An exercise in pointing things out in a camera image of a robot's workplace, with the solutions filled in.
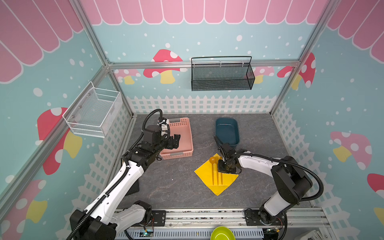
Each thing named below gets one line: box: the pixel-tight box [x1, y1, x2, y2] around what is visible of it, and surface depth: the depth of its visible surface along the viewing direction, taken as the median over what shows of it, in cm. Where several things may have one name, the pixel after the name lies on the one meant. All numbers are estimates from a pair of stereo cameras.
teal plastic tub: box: [215, 117, 240, 146], surface depth 112 cm
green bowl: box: [210, 226, 236, 240], surface depth 70 cm
